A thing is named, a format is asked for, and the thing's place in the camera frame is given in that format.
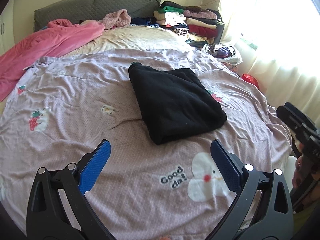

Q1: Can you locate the dusty pink fuzzy garment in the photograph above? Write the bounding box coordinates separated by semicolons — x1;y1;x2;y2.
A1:
99;9;131;30

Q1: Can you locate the bright pink blanket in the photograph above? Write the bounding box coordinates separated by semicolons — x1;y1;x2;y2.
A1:
1;19;105;101

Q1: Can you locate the white built-in wardrobe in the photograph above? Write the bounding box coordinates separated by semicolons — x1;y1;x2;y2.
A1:
0;12;9;55

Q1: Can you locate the grey quilted headboard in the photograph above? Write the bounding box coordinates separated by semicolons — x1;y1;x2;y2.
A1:
34;0;161;32

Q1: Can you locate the stack of folded clothes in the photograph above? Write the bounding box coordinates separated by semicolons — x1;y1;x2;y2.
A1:
153;1;225;48

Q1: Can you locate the red plastic bag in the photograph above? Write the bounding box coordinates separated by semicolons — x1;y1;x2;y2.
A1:
241;74;260;89

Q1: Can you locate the pink strawberry print quilt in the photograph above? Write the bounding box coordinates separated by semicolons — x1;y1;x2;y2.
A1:
1;49;291;239

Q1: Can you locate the person's right hand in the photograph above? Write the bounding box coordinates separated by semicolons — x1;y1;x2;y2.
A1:
292;154;320;213

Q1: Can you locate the black IKISS sweater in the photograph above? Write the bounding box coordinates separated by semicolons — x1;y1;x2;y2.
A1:
129;63;227;145

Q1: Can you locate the dark blue crumpled garment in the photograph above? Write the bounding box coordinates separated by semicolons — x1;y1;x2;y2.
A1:
130;17;159;28

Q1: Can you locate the cream bed sheet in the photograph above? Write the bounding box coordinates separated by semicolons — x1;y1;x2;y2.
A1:
64;25;194;57

